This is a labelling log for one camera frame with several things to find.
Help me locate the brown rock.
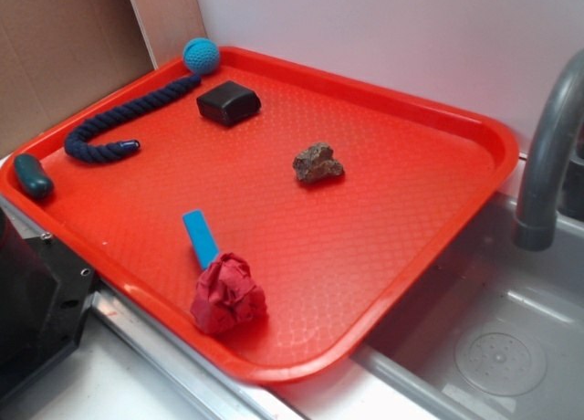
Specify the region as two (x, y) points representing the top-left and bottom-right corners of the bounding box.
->
(292, 142), (345, 184)

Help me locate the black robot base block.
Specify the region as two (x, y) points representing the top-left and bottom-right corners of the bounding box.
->
(1, 213), (97, 404)

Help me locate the red plastic tray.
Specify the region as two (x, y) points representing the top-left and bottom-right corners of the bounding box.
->
(1, 47), (519, 384)

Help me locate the light blue flat stick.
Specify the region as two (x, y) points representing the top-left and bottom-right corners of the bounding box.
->
(182, 210), (220, 269)

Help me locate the black rectangular block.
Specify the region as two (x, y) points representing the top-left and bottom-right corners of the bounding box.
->
(196, 80), (262, 127)

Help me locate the crumpled red paper ball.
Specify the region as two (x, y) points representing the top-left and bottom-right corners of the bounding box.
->
(190, 253), (267, 335)

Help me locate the teal knitted ball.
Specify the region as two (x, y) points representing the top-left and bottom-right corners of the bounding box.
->
(182, 37), (220, 75)

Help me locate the grey sink faucet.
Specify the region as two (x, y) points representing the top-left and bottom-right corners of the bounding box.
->
(513, 51), (583, 251)

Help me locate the grey plastic sink basin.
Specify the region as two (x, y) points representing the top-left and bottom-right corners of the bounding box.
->
(354, 194), (583, 419)

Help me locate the dark teal oval object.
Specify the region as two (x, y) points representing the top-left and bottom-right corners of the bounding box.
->
(14, 153), (55, 199)

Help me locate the brown cardboard panel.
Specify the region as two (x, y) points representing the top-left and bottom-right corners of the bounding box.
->
(1, 0), (206, 156)

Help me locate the navy blue rope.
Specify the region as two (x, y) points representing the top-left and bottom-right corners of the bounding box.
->
(63, 74), (203, 164)

